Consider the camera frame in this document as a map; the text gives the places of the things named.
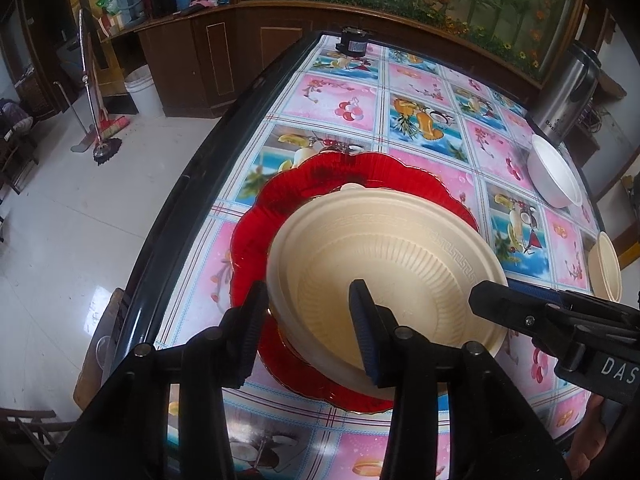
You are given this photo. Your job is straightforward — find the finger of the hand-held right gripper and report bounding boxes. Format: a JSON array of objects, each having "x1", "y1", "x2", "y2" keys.
[
  {"x1": 468, "y1": 280, "x2": 557, "y2": 344},
  {"x1": 507, "y1": 284, "x2": 621, "y2": 308}
]

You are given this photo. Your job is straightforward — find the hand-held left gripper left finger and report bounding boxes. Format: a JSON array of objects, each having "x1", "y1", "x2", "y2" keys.
[{"x1": 45, "y1": 280, "x2": 271, "y2": 480}]

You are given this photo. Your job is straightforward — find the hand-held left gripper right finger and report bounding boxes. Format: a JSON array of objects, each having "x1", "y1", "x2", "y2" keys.
[{"x1": 348, "y1": 280, "x2": 573, "y2": 480}]

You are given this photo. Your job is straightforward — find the beige paper bowl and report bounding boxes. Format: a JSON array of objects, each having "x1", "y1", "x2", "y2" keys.
[
  {"x1": 266, "y1": 182, "x2": 511, "y2": 402},
  {"x1": 587, "y1": 231, "x2": 623, "y2": 302}
]

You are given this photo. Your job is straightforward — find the white foam bowl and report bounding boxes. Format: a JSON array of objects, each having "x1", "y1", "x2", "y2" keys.
[{"x1": 527, "y1": 134, "x2": 585, "y2": 209}]

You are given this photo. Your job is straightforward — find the person's right hand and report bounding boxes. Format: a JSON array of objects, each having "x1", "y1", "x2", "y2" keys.
[{"x1": 567, "y1": 394, "x2": 608, "y2": 480}]

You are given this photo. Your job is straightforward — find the wooden stool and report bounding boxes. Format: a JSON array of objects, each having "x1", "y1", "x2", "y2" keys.
[{"x1": 72, "y1": 287, "x2": 126, "y2": 411}]

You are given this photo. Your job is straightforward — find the stainless steel thermos jug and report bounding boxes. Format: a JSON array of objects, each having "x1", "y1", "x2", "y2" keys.
[{"x1": 530, "y1": 40, "x2": 601, "y2": 143}]

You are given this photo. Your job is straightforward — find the dark wooden chair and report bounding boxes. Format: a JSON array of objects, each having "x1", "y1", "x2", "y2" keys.
[{"x1": 0, "y1": 407, "x2": 63, "y2": 466}]

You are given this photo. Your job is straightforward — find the fruit printed tablecloth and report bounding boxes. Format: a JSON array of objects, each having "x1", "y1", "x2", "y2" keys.
[{"x1": 165, "y1": 32, "x2": 608, "y2": 480}]

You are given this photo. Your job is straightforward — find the colourful broom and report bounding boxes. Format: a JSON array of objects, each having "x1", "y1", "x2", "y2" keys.
[{"x1": 95, "y1": 57, "x2": 130, "y2": 141}]

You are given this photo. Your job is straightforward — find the flat floor mop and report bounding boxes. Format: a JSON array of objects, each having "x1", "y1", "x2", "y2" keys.
[{"x1": 52, "y1": 80, "x2": 96, "y2": 153}]

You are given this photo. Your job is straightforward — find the white plastic bucket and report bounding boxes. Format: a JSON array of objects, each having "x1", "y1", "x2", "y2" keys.
[{"x1": 123, "y1": 64, "x2": 165, "y2": 118}]

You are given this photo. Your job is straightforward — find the dark wooden cabinet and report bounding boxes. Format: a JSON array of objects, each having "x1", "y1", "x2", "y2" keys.
[{"x1": 97, "y1": 0, "x2": 546, "y2": 118}]

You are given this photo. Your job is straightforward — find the small dark jar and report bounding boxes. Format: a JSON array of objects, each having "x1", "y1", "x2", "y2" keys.
[{"x1": 335, "y1": 26, "x2": 370, "y2": 57}]

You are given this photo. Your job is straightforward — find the glass flower display case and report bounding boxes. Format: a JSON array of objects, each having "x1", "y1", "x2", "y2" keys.
[{"x1": 240, "y1": 0, "x2": 586, "y2": 81}]

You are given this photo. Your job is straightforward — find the blue grey jug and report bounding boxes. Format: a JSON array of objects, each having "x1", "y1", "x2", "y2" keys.
[{"x1": 117, "y1": 0, "x2": 147, "y2": 23}]

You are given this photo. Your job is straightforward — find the tangled cables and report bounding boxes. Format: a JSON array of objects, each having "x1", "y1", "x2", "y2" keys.
[{"x1": 577, "y1": 105, "x2": 608, "y2": 131}]

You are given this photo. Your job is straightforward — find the steel handled mop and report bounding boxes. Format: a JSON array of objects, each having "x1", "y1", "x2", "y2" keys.
[{"x1": 77, "y1": 7, "x2": 125, "y2": 167}]

